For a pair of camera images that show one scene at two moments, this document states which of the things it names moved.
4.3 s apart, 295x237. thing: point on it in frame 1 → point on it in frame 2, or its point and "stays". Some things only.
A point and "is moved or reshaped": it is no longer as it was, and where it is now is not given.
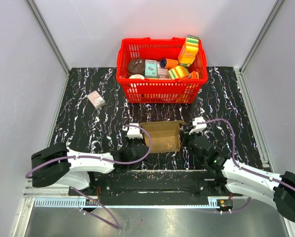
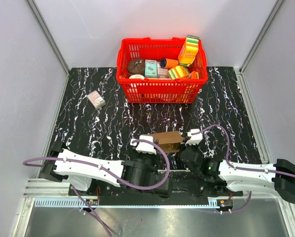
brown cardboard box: [165, 136] is moved or reshaped
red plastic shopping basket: [161, 91] stays
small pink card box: [96, 99] stays
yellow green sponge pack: [189, 51] stays
